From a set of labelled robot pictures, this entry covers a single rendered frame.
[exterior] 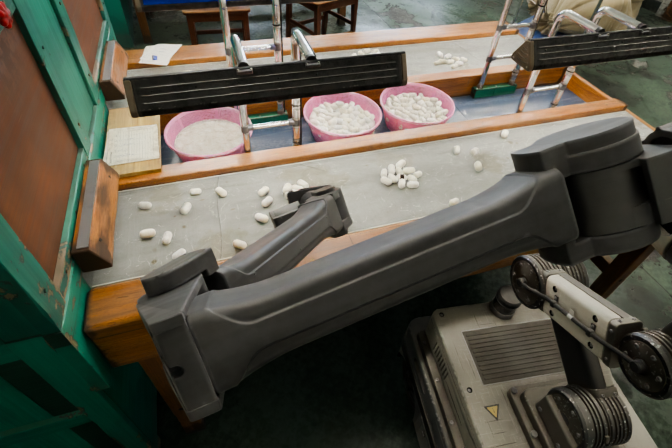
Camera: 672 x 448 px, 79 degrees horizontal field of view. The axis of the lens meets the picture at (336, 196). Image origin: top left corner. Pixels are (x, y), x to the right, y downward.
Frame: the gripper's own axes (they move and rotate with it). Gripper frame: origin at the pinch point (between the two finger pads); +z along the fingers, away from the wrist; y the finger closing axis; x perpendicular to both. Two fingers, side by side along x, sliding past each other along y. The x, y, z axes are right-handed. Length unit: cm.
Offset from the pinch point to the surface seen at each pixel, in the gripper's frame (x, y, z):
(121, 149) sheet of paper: -20, 44, 36
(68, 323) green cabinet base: 14, 49, -10
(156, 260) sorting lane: 8.8, 35.4, 8.2
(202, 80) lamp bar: -28.8, 18.0, -2.9
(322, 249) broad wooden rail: 12.2, -2.4, -0.1
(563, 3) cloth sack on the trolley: -101, -264, 182
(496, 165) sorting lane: 1, -64, 16
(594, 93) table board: -18, -132, 41
